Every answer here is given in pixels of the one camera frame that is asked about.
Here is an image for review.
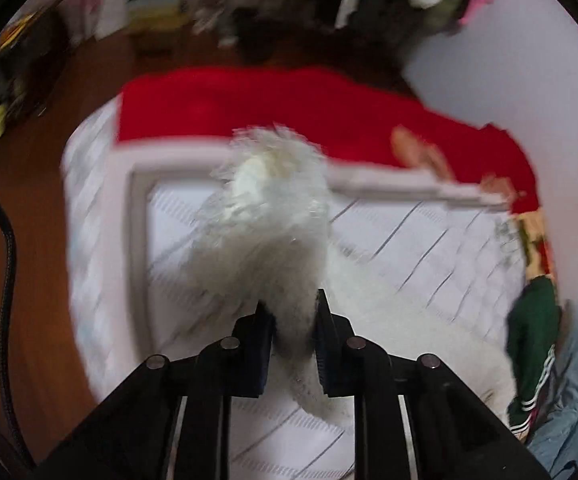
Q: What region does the red floral blanket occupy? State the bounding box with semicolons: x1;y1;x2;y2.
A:
117;66;556;278

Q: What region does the blue grey duvet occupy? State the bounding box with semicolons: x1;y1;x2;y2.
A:
526;301;578;479

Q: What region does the folded dark green garment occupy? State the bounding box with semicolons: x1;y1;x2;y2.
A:
506;275;561;441

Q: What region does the black cable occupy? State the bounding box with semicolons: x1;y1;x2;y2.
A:
0;179;36;470

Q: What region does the white diamond pattern sheet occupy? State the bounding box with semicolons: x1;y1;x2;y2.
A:
46;98;534;479

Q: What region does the white tweed jacket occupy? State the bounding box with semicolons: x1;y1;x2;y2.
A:
183;127;516;429

